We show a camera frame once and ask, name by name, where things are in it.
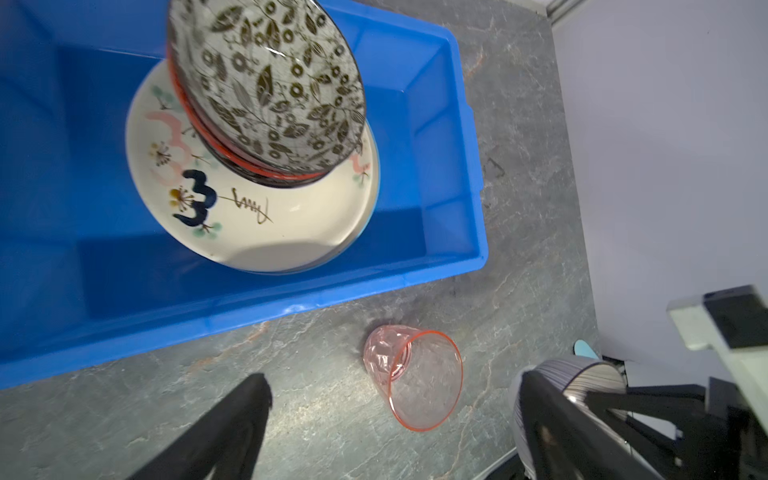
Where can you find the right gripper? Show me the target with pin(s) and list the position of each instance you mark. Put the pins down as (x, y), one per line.
(687, 431)

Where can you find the orange patterned bowl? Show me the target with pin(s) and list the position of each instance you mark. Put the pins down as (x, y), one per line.
(254, 172)

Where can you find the blue plastic bin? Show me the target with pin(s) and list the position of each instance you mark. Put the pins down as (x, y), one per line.
(88, 275)

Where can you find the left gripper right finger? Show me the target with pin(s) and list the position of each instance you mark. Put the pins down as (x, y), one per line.
(565, 443)

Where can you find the purple striped bowl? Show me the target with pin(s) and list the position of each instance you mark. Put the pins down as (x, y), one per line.
(573, 376)

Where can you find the teal plastic trowel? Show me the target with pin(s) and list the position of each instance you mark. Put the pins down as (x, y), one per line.
(583, 349)

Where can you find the cream painted plate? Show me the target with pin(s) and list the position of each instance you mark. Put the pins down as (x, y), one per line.
(228, 219)

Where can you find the olive leaf pattern bowl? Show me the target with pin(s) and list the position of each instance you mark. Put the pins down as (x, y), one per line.
(275, 82)

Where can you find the pink glass cup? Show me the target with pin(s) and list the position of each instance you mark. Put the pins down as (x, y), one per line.
(419, 374)

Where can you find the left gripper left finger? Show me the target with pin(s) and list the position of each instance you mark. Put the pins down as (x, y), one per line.
(224, 443)

